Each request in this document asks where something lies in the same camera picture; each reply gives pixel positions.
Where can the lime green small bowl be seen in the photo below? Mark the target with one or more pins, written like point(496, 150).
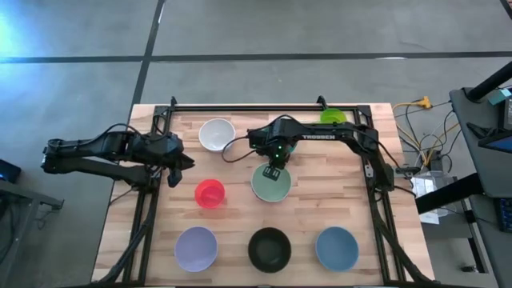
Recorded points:
point(333, 116)

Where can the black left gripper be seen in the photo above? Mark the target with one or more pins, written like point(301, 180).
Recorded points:
point(170, 150)

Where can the dark tablet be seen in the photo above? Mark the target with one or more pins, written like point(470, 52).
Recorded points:
point(498, 142)

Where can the white bowl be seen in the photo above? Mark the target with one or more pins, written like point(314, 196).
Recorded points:
point(217, 134)

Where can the white paper sheets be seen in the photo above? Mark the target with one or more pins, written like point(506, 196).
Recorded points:
point(426, 188)

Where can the blue bowl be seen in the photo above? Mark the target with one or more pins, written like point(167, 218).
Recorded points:
point(337, 249)

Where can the black keyboard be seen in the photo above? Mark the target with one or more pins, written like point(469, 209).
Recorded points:
point(505, 215)

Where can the sage green bowl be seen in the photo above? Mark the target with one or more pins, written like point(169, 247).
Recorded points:
point(270, 190)

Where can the teal small box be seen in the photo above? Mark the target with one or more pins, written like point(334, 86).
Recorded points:
point(500, 96)

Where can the black desk leg beam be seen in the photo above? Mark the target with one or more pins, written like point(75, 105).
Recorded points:
point(448, 194)

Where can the red translucent small bowl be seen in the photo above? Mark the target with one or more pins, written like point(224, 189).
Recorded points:
point(209, 193)

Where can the black device blue light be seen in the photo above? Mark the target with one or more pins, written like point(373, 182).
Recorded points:
point(8, 171)

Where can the black aluminium table frame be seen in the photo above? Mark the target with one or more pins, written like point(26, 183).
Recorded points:
point(260, 108)

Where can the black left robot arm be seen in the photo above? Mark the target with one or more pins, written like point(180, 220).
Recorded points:
point(100, 146)

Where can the grey metal cart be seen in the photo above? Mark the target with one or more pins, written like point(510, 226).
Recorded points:
point(24, 200)

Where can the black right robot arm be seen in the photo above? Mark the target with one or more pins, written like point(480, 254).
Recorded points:
point(332, 134)

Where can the black bowl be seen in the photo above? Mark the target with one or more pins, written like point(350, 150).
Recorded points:
point(269, 250)

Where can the grey side desk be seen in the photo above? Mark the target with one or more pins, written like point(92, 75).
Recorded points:
point(484, 168)

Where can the black monitor pole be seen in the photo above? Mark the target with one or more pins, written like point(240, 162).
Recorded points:
point(490, 83)

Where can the lavender bowl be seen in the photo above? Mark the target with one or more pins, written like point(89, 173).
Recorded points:
point(196, 249)

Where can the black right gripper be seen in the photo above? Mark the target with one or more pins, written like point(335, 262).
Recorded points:
point(276, 150)

